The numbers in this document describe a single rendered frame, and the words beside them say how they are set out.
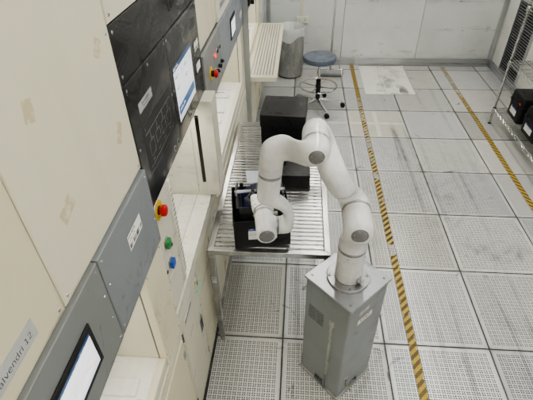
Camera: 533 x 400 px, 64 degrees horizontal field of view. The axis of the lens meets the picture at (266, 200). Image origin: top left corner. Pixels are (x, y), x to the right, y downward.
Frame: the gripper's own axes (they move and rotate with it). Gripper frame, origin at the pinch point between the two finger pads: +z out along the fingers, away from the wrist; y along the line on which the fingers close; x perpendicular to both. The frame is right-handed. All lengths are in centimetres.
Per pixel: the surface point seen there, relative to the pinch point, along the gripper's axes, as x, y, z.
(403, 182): -107, 133, 134
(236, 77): -14, -5, 167
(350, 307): -30, 33, -47
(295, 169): -20, 23, 42
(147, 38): 79, -32, -27
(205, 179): -8.6, -26.6, 23.6
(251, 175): 2.9, -3.4, 7.6
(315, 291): -36, 21, -32
